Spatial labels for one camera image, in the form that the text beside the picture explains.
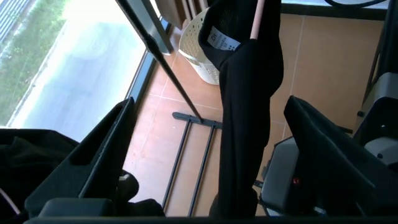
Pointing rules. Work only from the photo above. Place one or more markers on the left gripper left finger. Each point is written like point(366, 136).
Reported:
point(93, 174)

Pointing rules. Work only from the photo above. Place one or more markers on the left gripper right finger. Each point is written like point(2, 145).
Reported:
point(342, 177)

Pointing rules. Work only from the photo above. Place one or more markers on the black shorts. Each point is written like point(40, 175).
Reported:
point(28, 155)

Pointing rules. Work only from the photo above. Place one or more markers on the black garment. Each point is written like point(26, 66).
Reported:
point(245, 109)

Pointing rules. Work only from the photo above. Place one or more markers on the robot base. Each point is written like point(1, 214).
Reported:
point(280, 177)

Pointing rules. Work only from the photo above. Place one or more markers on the black clothes rack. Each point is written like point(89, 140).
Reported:
point(174, 77)

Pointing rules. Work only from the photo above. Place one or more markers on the white laundry basket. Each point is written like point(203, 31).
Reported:
point(192, 46)

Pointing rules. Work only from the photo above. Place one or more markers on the beige curtain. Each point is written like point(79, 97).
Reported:
point(171, 11)

